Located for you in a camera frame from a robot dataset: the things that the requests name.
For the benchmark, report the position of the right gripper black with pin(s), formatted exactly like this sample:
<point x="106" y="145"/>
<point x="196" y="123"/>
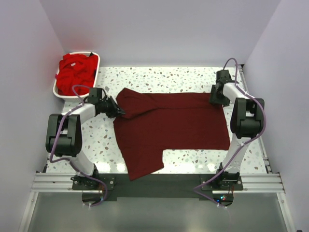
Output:
<point x="216" y="97"/>

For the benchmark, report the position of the dark red t shirt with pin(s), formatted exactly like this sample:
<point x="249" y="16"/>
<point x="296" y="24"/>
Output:
<point x="154" y="122"/>

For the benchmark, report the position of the bright red t shirt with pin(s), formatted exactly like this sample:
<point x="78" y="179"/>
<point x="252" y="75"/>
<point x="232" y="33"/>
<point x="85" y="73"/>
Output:
<point x="76" y="69"/>

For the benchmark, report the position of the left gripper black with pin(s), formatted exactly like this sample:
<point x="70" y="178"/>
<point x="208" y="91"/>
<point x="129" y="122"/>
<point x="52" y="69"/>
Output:
<point x="114" y="109"/>

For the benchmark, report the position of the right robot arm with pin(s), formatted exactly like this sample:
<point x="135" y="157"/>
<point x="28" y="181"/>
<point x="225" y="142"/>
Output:
<point x="247" y="123"/>

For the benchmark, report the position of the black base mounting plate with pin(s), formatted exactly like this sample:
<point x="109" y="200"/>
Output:
<point x="111" y="187"/>

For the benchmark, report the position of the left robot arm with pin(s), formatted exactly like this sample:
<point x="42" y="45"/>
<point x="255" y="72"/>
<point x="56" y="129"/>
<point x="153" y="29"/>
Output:
<point x="64" y="134"/>

